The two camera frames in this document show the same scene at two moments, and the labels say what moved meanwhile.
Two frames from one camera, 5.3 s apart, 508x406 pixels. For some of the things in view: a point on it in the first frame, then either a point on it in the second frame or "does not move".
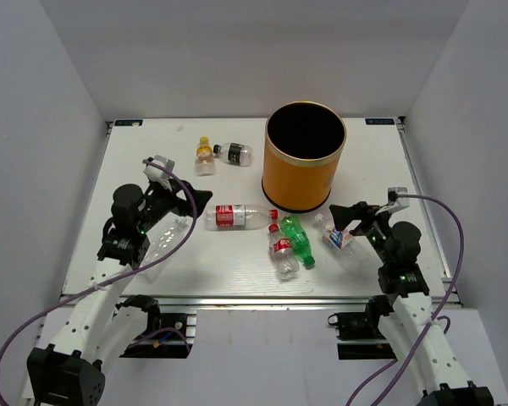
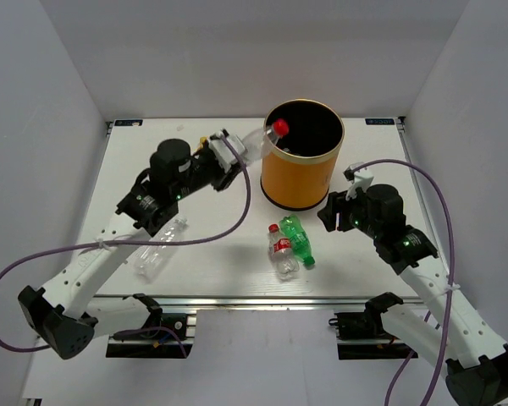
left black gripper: x=180 y=205 -> x=224 y=176
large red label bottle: x=235 y=217 -> x=258 y=143
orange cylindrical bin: x=304 y=141 does not move
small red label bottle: x=282 y=253 does not move
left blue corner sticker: x=129 y=123 does not move
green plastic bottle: x=292 y=227 does not move
